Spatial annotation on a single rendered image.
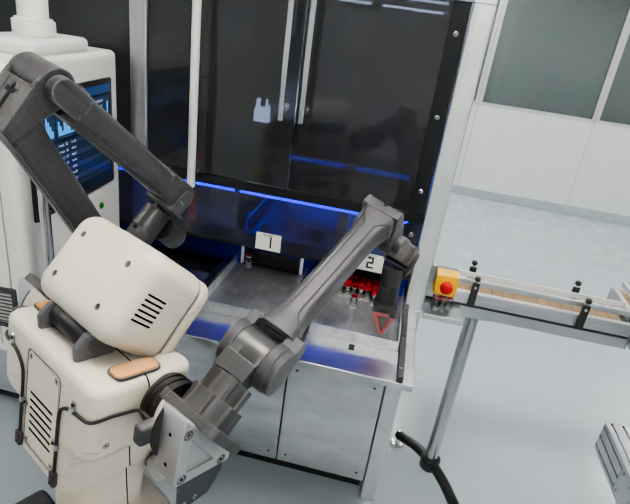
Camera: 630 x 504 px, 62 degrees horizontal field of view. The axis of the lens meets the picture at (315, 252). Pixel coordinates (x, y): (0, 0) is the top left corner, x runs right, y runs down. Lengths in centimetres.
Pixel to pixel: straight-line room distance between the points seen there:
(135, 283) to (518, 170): 587
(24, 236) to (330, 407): 119
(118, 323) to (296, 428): 144
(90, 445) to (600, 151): 616
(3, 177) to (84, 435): 74
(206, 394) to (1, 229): 83
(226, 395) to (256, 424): 141
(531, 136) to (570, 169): 57
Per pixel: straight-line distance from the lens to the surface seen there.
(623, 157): 665
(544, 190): 654
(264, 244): 176
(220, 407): 77
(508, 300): 190
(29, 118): 87
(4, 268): 151
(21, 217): 143
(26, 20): 154
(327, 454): 220
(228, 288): 174
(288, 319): 84
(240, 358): 79
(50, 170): 93
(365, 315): 169
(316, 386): 200
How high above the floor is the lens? 173
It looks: 24 degrees down
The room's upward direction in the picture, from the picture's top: 8 degrees clockwise
